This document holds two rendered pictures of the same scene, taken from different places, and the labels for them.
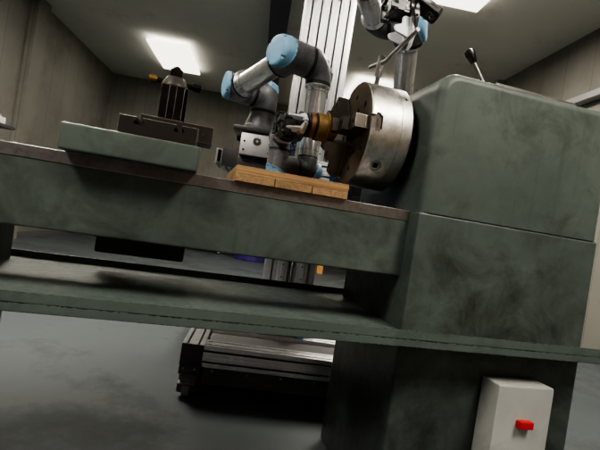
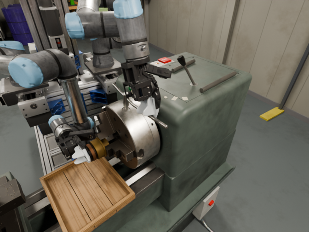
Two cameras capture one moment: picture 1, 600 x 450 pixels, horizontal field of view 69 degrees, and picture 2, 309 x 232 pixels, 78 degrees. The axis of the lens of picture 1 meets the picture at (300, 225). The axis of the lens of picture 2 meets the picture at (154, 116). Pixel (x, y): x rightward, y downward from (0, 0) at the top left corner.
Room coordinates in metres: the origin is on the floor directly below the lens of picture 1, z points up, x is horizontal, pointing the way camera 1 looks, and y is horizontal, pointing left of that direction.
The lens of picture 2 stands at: (0.70, 0.02, 1.69)
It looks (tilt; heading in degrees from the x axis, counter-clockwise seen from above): 37 degrees down; 333
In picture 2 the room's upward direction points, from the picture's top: straight up
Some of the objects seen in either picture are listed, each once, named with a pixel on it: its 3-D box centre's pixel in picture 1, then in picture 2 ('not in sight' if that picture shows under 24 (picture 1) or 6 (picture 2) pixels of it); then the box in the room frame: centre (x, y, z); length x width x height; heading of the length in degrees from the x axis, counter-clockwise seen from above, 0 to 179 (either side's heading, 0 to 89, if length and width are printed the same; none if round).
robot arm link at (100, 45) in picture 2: not in sight; (100, 40); (2.05, -0.25, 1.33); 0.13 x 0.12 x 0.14; 75
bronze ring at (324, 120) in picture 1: (320, 127); (97, 148); (1.33, -0.02, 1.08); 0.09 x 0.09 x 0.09; 14
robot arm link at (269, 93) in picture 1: (263, 95); (12, 54); (2.00, 0.25, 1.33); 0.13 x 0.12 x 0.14; 124
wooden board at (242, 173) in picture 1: (280, 186); (86, 188); (1.30, 0.08, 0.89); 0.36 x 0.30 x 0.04; 14
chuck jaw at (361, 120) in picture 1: (354, 124); (123, 151); (1.26, -0.11, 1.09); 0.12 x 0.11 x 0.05; 14
